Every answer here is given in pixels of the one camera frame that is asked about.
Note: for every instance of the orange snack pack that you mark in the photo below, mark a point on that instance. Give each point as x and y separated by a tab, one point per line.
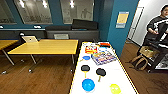
90	50

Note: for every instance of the blue table tennis paddle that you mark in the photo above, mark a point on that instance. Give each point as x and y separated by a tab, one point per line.
86	58

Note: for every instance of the black sofa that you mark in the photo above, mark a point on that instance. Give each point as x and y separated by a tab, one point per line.
76	31

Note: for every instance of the small blue item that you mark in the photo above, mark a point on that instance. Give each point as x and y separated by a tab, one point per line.
103	49

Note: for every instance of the red flat item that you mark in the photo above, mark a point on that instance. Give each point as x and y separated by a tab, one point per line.
105	44

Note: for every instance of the colourful game box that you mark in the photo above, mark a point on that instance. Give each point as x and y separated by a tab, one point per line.
104	58

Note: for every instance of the white table with dishes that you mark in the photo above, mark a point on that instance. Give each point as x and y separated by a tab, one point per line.
100	75

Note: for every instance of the long wooden table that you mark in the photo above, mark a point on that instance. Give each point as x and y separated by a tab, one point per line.
6	44
46	46

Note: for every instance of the blue bowl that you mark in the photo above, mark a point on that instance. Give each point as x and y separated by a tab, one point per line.
88	85

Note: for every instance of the yellow bowl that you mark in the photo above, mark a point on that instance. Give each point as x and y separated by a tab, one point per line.
115	88

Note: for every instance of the white laptop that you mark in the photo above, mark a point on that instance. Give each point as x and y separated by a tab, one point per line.
30	39

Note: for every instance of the brown cardboard box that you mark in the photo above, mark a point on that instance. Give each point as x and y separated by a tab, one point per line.
148	52

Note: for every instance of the person in dark shirt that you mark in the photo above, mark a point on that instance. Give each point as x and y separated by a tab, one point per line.
156	28

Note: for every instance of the black wheeled cart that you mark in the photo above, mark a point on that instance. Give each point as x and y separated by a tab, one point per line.
161	53

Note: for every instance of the large wall window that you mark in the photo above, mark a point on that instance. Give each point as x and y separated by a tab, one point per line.
6	11
33	11
76	11

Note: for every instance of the yellow wall sign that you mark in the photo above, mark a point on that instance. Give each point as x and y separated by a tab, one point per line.
122	20

